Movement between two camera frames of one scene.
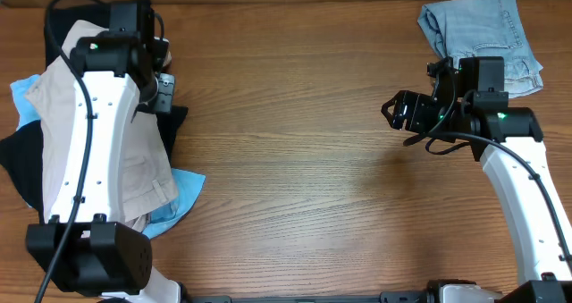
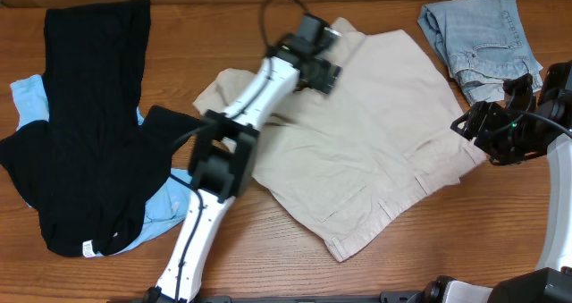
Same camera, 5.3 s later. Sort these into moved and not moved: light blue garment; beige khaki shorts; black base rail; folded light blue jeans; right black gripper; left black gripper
Moved: right black gripper; left black gripper; beige khaki shorts
Not moved: light blue garment; black base rail; folded light blue jeans
